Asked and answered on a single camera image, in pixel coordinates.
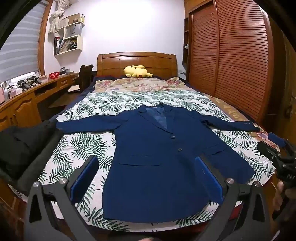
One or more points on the black gadget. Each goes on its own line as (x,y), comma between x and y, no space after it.
(35,80)
(24,83)

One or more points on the wooden bed headboard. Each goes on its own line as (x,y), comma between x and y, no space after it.
(111,62)

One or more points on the hanging beige cloth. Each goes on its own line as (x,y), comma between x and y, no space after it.
(55,20)

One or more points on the floral quilt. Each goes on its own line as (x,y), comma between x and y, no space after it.
(138,85)

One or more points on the red bowl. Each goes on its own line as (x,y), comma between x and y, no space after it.
(54,75)

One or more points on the pink box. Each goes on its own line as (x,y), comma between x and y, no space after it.
(1,93)

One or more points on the yellow plush toy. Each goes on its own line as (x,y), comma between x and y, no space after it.
(136,71)

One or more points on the navy blue suit jacket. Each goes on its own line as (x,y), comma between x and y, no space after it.
(150,173)

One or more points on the white wall shelf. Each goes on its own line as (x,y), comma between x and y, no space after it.
(78,45)

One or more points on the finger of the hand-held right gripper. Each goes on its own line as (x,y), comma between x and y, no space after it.
(276,139)
(268,151)

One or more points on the person's right hand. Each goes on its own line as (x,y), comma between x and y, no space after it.
(278,199)

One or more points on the row of books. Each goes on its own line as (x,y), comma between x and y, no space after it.
(64,45)

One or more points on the grey window blind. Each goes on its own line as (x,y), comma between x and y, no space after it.
(18,51)

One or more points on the wooden desk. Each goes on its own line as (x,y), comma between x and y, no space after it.
(25,104)

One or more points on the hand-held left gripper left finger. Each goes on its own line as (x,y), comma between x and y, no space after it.
(84,180)

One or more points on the grey box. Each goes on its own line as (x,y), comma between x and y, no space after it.
(64,70)

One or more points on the leaf print bed sheet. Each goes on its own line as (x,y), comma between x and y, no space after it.
(76,143)

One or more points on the black chair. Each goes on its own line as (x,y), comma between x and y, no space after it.
(85,76)

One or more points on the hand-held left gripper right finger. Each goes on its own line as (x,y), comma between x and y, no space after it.
(209,178)

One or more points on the wooden louvered wardrobe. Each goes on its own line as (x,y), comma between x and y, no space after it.
(242,58)

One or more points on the black garment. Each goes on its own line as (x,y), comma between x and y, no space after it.
(20,148)

